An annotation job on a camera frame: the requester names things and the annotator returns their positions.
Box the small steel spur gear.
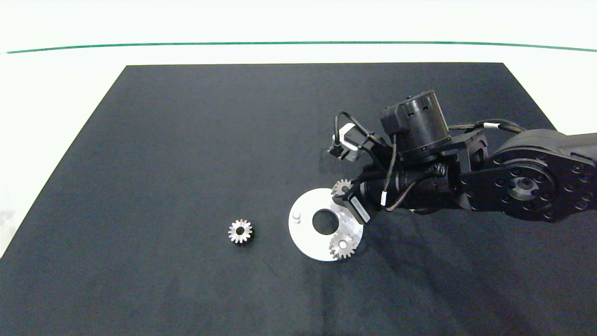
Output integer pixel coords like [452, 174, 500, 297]
[228, 219, 254, 245]
[329, 233, 358, 260]
[331, 179, 354, 197]

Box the round white plate with pins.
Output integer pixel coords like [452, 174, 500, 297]
[288, 188, 364, 262]

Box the dark mat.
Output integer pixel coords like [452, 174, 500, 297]
[0, 63, 597, 336]

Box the thin black cable white tag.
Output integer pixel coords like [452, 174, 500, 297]
[380, 133, 398, 209]

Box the black camera cable loop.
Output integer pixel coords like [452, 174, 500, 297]
[334, 110, 397, 161]

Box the braided cable with white tag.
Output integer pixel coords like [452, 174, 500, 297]
[448, 119, 528, 136]

